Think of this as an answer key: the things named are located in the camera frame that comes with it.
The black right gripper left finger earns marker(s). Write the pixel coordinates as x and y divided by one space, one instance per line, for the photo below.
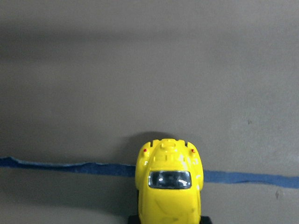
133 219

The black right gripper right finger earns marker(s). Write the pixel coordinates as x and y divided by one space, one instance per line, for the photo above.
205 220

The yellow beetle toy car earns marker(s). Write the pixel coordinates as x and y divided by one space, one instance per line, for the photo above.
169 178

